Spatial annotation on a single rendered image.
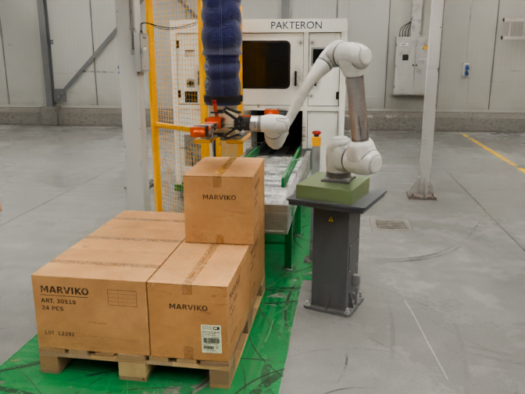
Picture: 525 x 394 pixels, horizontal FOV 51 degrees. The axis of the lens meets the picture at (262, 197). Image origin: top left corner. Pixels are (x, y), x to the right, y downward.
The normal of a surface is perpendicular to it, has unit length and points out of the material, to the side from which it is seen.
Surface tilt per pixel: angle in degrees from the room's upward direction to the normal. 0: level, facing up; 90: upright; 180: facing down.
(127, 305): 90
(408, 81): 90
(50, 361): 90
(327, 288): 90
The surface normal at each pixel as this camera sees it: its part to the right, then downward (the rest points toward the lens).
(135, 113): -0.15, 0.24
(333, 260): -0.45, 0.22
